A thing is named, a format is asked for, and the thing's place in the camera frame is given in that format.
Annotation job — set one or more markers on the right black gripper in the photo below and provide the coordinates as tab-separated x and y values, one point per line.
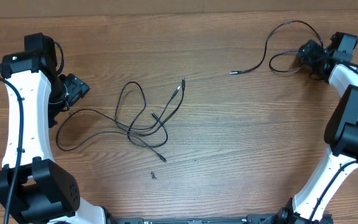
313	50

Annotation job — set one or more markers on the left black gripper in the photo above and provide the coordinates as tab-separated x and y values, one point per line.
78	89

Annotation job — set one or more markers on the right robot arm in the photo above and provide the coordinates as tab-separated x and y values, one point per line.
333	64

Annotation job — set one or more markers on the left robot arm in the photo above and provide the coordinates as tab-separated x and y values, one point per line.
33	188

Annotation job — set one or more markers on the small black debris piece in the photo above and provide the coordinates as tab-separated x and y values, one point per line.
153	176

